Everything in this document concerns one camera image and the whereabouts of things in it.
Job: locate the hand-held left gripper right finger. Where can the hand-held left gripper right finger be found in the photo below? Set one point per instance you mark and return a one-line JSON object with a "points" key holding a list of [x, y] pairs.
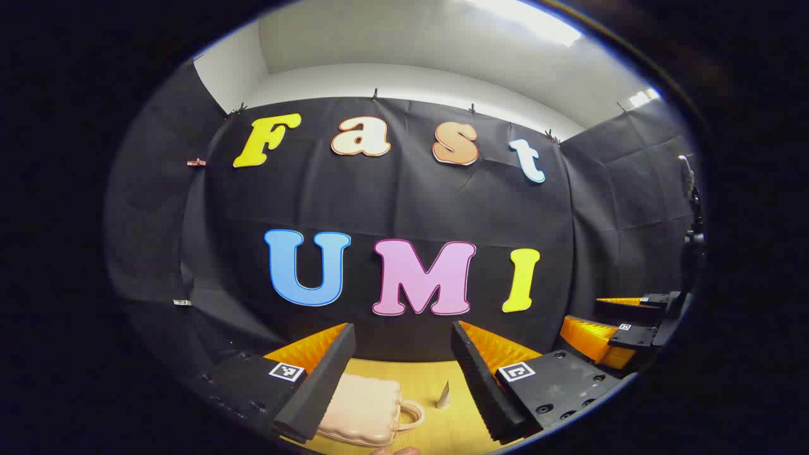
{"points": [[480, 385]]}

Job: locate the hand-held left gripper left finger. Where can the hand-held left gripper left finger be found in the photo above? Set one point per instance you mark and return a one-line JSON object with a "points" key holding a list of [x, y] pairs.
{"points": [[322, 385]]}

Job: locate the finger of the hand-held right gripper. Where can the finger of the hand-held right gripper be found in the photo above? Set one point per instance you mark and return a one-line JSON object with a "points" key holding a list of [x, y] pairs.
{"points": [[632, 309], [591, 341]]}

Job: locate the white tube with green cap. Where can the white tube with green cap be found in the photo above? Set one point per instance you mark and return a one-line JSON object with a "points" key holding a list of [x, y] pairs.
{"points": [[444, 398]]}

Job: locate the ceiling light panel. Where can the ceiling light panel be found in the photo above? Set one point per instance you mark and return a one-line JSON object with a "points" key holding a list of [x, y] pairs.
{"points": [[643, 98]]}

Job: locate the black backdrop cloth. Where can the black backdrop cloth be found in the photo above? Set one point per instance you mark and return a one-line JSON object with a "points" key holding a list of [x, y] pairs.
{"points": [[404, 202]]}

